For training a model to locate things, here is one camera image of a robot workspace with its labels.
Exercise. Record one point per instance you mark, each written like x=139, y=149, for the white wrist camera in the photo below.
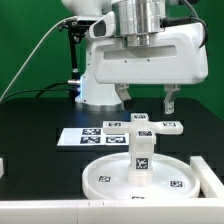
x=104, y=27

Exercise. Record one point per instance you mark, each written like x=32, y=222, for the white cross-shaped table base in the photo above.
x=141, y=122

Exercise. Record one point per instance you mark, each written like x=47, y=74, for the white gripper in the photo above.
x=173, y=57

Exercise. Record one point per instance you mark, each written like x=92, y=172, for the white L-shaped corner fence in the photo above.
x=206, y=210

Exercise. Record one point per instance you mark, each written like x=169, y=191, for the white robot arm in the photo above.
x=135, y=42

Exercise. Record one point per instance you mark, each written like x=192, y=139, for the white round table top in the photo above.
x=112, y=177

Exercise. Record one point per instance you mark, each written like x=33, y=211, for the white marker sheet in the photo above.
x=90, y=137

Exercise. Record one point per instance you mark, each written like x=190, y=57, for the black camera on stand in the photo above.
x=76, y=29

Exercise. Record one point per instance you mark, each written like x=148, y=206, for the white block at left edge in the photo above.
x=1, y=168

